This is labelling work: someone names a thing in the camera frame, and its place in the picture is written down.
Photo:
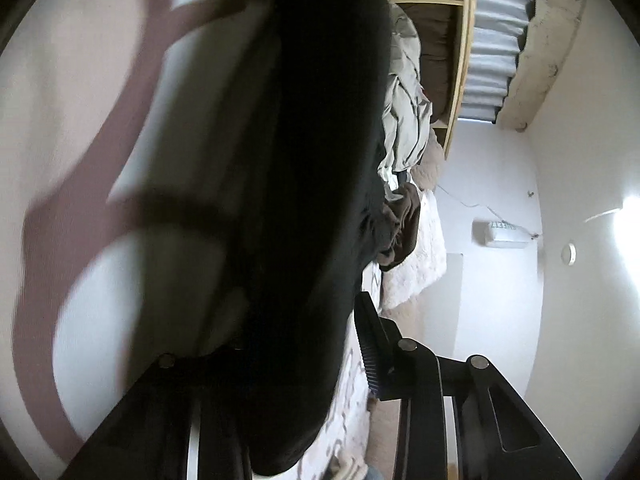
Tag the beige patterned curtain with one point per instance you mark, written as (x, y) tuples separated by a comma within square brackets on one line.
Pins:
[(545, 35)]

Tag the ceiling light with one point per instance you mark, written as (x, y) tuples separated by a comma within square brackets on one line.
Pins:
[(620, 207)]

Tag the white air conditioner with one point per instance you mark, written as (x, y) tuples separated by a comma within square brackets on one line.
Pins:
[(500, 233)]

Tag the white pink printed bedsheet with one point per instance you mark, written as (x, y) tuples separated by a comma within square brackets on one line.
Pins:
[(75, 110)]

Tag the grey striped curtain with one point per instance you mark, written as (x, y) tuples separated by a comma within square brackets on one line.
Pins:
[(492, 60)]

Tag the brown garment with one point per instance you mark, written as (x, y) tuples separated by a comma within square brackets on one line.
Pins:
[(405, 225)]

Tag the grey green crumpled cloth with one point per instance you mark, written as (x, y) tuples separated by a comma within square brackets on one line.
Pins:
[(406, 110)]

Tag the brown folded blanket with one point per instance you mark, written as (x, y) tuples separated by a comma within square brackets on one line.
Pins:
[(436, 60)]

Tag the dark garment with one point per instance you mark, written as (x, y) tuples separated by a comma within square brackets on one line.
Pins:
[(310, 160)]

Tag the wooden shelf unit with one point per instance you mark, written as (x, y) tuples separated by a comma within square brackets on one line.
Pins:
[(462, 60)]

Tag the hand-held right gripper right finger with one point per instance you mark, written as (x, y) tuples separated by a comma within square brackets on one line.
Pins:
[(369, 350)]

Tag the round white ceiling detector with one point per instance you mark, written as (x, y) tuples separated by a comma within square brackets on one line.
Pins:
[(569, 254)]

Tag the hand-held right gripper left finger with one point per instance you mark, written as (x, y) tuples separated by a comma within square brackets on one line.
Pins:
[(165, 400)]

